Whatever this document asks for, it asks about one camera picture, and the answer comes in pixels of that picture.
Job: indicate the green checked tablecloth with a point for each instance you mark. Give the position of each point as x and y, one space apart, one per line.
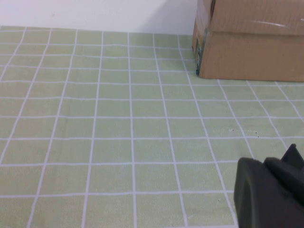
118 130

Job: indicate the brown cardboard box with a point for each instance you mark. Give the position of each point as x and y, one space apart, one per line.
249 52

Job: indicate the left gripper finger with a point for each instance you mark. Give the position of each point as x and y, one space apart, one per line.
266 194

